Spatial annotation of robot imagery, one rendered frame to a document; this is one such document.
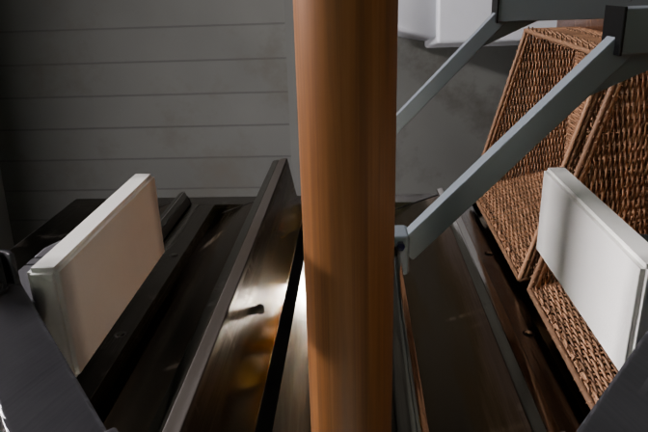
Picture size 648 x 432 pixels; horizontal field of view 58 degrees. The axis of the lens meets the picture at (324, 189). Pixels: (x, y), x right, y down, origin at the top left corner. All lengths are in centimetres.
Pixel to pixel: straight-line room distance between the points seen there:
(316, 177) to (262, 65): 345
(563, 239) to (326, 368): 9
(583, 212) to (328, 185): 7
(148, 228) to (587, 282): 13
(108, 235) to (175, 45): 357
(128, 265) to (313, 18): 9
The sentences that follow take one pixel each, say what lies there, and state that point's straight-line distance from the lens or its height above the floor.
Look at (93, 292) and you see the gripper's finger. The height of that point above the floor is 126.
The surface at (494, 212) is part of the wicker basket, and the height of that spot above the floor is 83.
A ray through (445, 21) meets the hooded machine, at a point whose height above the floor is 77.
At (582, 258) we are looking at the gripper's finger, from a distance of 17.
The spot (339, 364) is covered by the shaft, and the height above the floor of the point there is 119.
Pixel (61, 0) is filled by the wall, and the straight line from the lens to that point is 398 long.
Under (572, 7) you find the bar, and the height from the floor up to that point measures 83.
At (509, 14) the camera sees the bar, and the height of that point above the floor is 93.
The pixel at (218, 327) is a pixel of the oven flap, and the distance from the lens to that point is 92.
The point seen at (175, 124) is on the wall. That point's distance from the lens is 378.
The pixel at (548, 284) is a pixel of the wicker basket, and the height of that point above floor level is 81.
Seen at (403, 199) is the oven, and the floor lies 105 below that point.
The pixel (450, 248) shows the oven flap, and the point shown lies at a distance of 145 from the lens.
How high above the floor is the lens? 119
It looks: 3 degrees up
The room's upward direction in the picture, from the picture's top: 91 degrees counter-clockwise
